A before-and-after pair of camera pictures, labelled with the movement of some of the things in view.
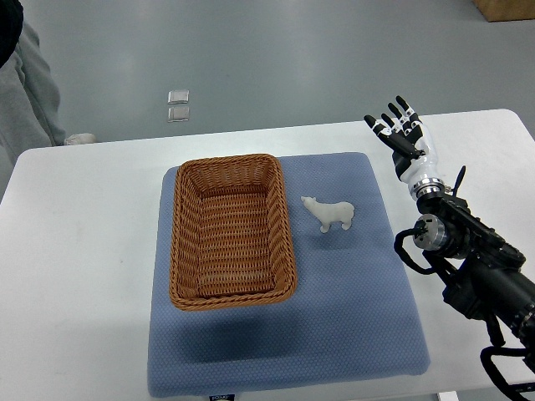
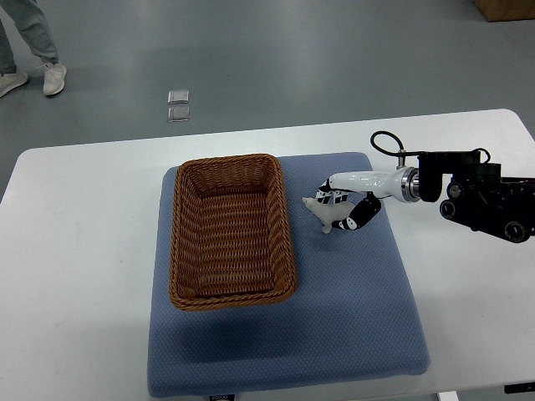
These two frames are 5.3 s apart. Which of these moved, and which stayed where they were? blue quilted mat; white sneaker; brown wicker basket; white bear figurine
Moved: white sneaker
Stayed: brown wicker basket; blue quilted mat; white bear figurine
